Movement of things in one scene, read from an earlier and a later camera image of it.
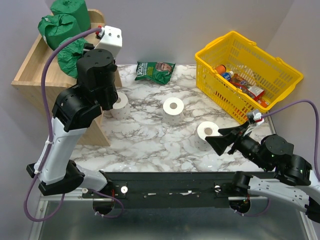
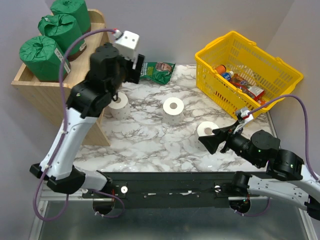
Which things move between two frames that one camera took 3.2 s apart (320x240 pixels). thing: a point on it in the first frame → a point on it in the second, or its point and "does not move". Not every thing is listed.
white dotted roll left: [121, 109] does not move
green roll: [77, 8] does not move
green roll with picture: [68, 56] → [43, 57]
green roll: [57, 28] does not move
